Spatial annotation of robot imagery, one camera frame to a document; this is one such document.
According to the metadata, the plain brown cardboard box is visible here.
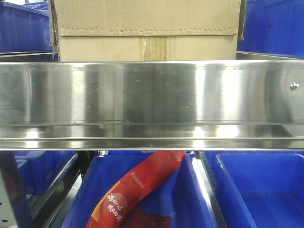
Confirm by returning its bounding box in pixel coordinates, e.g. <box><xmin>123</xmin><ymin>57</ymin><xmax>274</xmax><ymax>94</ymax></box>
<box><xmin>49</xmin><ymin>0</ymin><xmax>247</xmax><ymax>62</ymax></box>

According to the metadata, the blue bin lower centre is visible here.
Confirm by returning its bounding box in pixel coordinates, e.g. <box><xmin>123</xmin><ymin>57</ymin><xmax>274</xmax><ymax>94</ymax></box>
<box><xmin>62</xmin><ymin>153</ymin><xmax>216</xmax><ymax>228</ymax></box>

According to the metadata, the blue bin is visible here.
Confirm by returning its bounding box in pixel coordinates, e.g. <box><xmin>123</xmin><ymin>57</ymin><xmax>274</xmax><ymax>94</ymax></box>
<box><xmin>0</xmin><ymin>0</ymin><xmax>52</xmax><ymax>53</ymax></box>
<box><xmin>237</xmin><ymin>0</ymin><xmax>304</xmax><ymax>59</ymax></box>
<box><xmin>62</xmin><ymin>153</ymin><xmax>216</xmax><ymax>228</ymax></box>
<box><xmin>204</xmin><ymin>151</ymin><xmax>304</xmax><ymax>228</ymax></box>
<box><xmin>14</xmin><ymin>151</ymin><xmax>76</xmax><ymax>195</ymax></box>

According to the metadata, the red snack bag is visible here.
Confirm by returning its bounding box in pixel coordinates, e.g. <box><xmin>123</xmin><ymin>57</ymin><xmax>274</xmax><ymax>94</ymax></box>
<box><xmin>86</xmin><ymin>150</ymin><xmax>186</xmax><ymax>228</ymax></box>

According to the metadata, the blue bin lower left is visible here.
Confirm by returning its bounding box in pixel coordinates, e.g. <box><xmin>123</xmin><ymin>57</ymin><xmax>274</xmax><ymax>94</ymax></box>
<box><xmin>14</xmin><ymin>151</ymin><xmax>76</xmax><ymax>195</ymax></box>

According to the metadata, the blue bin lower right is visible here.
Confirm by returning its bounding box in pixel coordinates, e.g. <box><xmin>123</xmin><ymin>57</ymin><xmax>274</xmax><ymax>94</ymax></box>
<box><xmin>204</xmin><ymin>151</ymin><xmax>304</xmax><ymax>228</ymax></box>

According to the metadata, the blue bin upper right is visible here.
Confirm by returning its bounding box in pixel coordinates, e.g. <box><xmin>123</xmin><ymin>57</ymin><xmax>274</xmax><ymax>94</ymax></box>
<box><xmin>237</xmin><ymin>0</ymin><xmax>304</xmax><ymax>59</ymax></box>

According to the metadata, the blue bin upper left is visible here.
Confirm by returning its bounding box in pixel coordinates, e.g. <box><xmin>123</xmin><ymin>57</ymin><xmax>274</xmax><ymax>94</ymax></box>
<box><xmin>0</xmin><ymin>0</ymin><xmax>52</xmax><ymax>53</ymax></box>

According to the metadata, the stainless steel shelf rail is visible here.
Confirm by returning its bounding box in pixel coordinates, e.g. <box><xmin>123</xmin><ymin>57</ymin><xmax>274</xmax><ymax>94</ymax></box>
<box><xmin>0</xmin><ymin>60</ymin><xmax>304</xmax><ymax>150</ymax></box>

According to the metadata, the steel shelf upright post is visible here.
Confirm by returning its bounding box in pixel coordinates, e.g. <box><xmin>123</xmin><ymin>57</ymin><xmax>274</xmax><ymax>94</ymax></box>
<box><xmin>0</xmin><ymin>151</ymin><xmax>34</xmax><ymax>228</ymax></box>

